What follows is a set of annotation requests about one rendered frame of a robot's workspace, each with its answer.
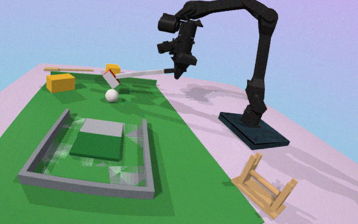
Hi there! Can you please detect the orange-yellow block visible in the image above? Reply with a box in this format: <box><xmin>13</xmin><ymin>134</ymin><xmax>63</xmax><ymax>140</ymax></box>
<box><xmin>46</xmin><ymin>74</ymin><xmax>75</xmax><ymax>93</ymax></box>
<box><xmin>105</xmin><ymin>64</ymin><xmax>121</xmax><ymax>76</ymax></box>

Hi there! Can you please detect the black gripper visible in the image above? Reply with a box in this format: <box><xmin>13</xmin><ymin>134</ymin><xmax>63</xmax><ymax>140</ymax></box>
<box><xmin>169</xmin><ymin>35</ymin><xmax>197</xmax><ymax>80</ymax></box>

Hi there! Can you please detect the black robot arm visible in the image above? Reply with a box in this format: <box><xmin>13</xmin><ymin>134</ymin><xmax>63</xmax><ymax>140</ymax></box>
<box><xmin>157</xmin><ymin>0</ymin><xmax>278</xmax><ymax>128</ymax></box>

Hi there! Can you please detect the white golf ball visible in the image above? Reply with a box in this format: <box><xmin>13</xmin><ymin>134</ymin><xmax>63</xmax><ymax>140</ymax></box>
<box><xmin>105</xmin><ymin>89</ymin><xmax>118</xmax><ymax>102</ymax></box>

